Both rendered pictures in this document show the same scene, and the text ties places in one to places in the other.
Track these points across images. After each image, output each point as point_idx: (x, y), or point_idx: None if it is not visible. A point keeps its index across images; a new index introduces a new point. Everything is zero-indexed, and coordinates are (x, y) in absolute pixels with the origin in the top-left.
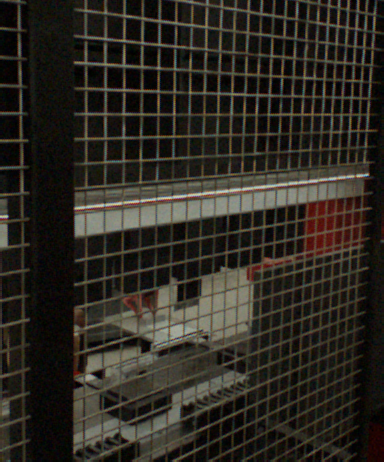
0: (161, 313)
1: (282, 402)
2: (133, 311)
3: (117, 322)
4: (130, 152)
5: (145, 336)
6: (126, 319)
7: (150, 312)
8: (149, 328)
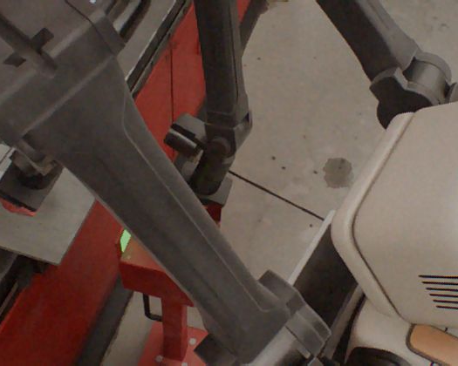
0: (7, 246)
1: None
2: (68, 232)
3: (70, 173)
4: None
5: None
6: (60, 189)
7: (32, 241)
8: (3, 172)
